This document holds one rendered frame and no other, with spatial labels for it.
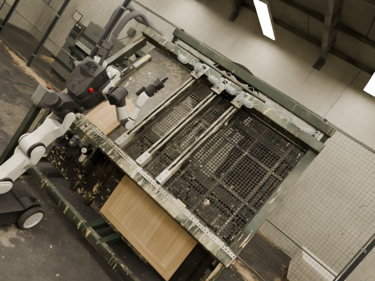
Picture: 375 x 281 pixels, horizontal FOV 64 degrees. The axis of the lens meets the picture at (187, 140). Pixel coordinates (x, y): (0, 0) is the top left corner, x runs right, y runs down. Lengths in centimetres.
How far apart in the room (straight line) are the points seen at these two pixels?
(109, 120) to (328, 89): 557
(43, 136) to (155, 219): 114
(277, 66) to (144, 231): 578
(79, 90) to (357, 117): 610
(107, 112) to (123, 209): 92
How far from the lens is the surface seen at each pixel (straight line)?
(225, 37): 823
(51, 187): 310
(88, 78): 238
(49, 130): 250
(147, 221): 276
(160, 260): 277
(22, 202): 273
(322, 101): 739
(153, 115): 277
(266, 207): 247
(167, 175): 247
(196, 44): 374
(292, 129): 278
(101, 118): 292
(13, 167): 258
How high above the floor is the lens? 166
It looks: 8 degrees down
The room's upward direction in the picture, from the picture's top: 36 degrees clockwise
